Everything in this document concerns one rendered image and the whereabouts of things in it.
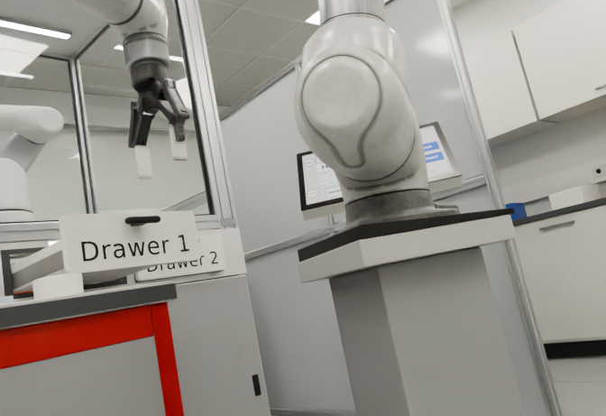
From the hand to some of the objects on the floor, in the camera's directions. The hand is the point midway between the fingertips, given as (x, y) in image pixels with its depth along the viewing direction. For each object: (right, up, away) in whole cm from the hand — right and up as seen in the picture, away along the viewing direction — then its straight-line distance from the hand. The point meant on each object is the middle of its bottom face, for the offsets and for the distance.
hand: (161, 162), depth 109 cm
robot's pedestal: (+59, -87, -27) cm, 109 cm away
